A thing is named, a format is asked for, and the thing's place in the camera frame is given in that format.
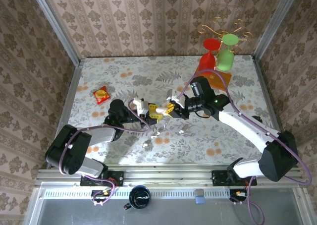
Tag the green plastic wine glass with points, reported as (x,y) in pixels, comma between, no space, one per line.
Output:
(225,60)

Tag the red snack packet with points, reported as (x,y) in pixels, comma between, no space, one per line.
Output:
(101,95)

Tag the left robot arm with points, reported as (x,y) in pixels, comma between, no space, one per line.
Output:
(67,150)

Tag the gold rack with orange base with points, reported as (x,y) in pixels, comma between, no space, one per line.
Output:
(218,81)

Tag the aluminium table side rail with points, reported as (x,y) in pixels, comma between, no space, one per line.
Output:
(263,86)
(70,98)

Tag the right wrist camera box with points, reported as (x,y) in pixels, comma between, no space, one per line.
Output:
(178,101)

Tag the grey metal panel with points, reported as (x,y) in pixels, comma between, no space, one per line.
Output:
(74,215)

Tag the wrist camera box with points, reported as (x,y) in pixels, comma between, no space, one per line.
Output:
(178,101)
(140,104)

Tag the red plastic wine glass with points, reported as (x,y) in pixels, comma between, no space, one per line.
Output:
(207,61)

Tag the small blue grey box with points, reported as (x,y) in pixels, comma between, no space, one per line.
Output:
(199,199)

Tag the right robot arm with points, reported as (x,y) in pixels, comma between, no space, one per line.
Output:
(280,158)

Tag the aluminium frame post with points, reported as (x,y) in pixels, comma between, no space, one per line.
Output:
(276,21)
(58,28)

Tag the black mug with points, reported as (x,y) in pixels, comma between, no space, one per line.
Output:
(140,197)

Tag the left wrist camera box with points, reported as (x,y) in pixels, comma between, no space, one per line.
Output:
(140,104)

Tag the aluminium front rail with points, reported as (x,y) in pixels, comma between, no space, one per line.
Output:
(168,175)

